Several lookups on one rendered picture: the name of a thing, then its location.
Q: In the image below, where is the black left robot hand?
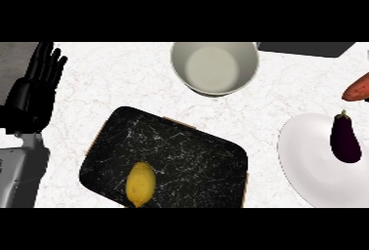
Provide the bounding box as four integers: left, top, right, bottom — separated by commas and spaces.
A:
0, 41, 69, 136

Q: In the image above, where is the pale grey bowl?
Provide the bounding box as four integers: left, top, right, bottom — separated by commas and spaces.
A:
169, 41, 261, 98

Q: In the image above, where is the white plate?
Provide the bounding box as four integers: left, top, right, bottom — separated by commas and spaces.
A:
276, 112, 369, 209

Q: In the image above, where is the grey panel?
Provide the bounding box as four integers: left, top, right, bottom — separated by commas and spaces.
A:
0, 41, 39, 105

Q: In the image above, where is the yellow lemon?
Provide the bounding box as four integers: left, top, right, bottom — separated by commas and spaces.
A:
123, 161, 157, 209

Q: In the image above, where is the black marble cutting board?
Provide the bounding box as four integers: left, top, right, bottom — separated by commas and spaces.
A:
78, 105, 250, 209

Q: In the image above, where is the dark grey flat appliance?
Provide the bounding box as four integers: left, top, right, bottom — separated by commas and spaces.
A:
256, 41, 357, 59

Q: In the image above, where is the purple eggplant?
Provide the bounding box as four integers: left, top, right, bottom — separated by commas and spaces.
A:
329, 109, 363, 164

